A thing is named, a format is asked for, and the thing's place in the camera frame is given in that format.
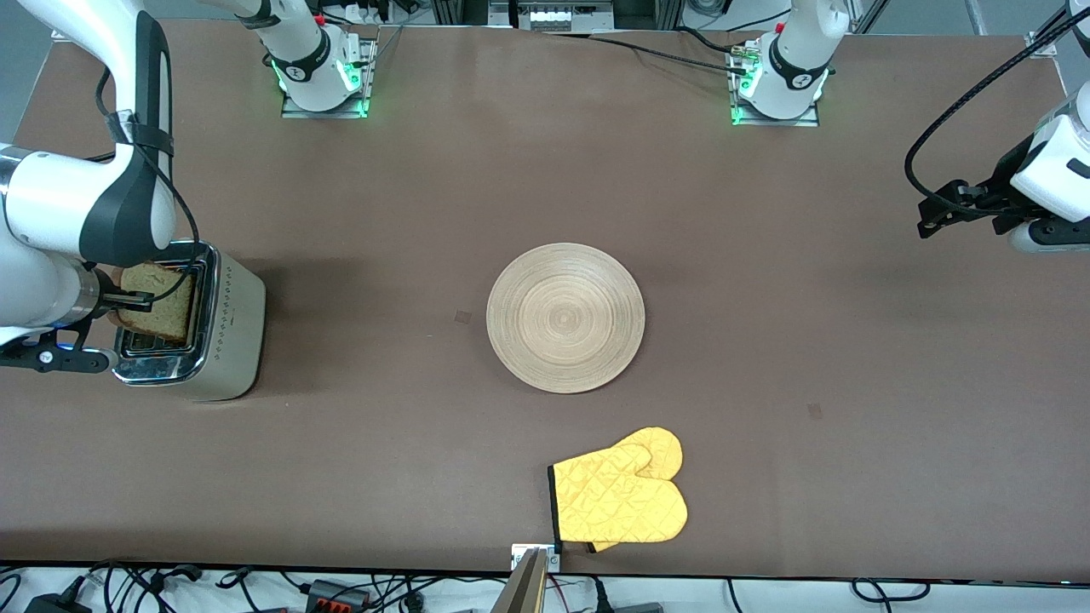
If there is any black plug with cable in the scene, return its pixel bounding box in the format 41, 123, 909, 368
588, 579, 665, 613

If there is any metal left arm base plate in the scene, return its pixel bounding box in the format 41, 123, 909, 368
729, 41, 823, 129

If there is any slice of bread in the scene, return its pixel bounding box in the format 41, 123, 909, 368
106, 261, 199, 346

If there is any slanted metal profile bar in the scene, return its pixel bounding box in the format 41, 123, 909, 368
490, 548, 550, 613

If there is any black box with red connectors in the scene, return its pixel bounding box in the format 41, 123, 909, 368
305, 579, 373, 611

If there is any chrome two-slot toaster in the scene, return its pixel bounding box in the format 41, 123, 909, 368
111, 240, 267, 403

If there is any black looped floor cable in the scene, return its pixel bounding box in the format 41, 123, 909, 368
852, 579, 934, 604

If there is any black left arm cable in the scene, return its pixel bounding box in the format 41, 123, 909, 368
904, 4, 1090, 219

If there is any thin black table cable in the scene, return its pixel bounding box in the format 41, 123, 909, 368
545, 32, 749, 76

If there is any white power strip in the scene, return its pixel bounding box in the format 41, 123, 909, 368
511, 0, 614, 32

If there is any round wooden plate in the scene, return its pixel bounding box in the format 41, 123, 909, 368
486, 243, 646, 395

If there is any thick black table cable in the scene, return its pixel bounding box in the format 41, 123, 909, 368
676, 26, 752, 57

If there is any silver table edge bracket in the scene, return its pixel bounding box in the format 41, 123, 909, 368
511, 543, 563, 573

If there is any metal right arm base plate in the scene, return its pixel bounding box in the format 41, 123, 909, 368
280, 36, 377, 120

